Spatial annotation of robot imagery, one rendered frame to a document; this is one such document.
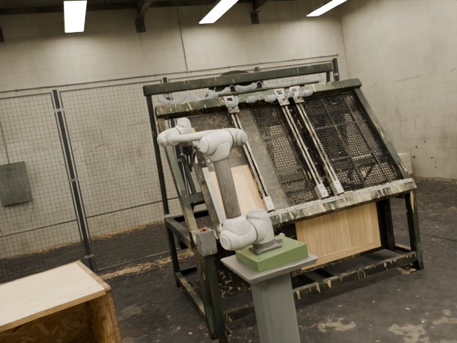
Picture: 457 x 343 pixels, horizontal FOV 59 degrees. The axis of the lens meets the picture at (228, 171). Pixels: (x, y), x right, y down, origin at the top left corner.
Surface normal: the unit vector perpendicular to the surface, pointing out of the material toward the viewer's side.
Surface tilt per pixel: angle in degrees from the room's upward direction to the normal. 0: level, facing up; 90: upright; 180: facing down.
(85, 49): 90
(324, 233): 90
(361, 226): 90
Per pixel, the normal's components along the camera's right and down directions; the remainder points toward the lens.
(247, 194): 0.19, -0.47
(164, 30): 0.36, 0.04
